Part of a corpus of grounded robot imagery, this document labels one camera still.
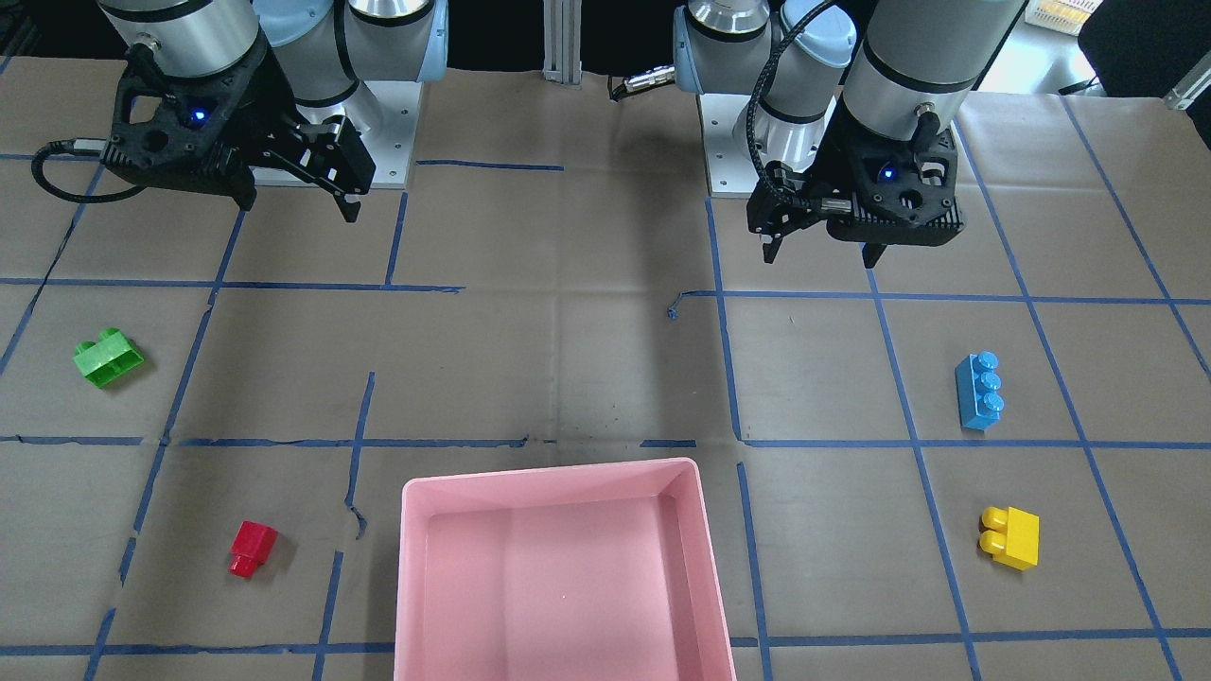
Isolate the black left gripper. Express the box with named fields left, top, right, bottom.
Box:
left=747, top=96, right=965, bottom=269

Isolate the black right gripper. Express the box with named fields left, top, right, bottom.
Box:
left=102, top=42, right=375, bottom=223

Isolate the blue toy block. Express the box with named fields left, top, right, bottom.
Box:
left=955, top=351, right=1005, bottom=431

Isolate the green toy block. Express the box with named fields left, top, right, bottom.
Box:
left=73, top=327, right=147, bottom=388

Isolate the yellow toy block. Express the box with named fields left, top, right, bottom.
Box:
left=978, top=507, right=1041, bottom=570

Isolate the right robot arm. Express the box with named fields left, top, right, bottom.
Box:
left=99, top=1, right=449, bottom=221

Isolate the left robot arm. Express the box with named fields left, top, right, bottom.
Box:
left=672, top=1, right=1025, bottom=268

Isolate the pink plastic box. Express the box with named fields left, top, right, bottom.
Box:
left=394, top=458, right=736, bottom=680

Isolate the red toy block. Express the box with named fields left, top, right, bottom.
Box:
left=228, top=520, right=279, bottom=579

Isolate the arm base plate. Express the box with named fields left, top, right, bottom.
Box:
left=248, top=81, right=423, bottom=191
left=696, top=95, right=757, bottom=200

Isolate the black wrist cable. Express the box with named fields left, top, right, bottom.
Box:
left=31, top=139, right=143, bottom=204

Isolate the aluminium frame post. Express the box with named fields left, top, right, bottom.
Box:
left=543, top=0, right=582, bottom=88

